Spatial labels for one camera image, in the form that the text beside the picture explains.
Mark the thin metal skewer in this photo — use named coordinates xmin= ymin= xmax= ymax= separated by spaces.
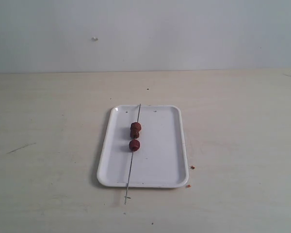
xmin=124 ymin=103 xmax=141 ymax=205

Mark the dark red ball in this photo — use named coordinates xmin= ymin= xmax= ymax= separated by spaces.
xmin=130 ymin=122 xmax=142 ymax=132
xmin=129 ymin=139 xmax=141 ymax=152
xmin=130 ymin=129 xmax=140 ymax=139

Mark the dark red ball front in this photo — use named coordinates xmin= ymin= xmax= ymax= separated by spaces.
xmin=130 ymin=129 xmax=140 ymax=139

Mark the white rectangular plastic tray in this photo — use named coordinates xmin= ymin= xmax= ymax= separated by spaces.
xmin=97 ymin=105 xmax=189 ymax=188

